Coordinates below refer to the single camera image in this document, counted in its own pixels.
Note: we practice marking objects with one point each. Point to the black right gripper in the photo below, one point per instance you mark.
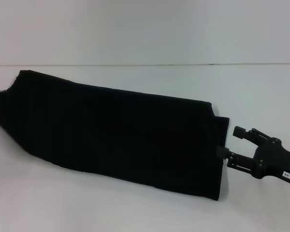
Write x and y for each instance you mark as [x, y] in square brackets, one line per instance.
[273, 159]

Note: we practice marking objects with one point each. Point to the black t-shirt with FREE print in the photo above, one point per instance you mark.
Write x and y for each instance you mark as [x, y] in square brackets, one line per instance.
[111, 133]

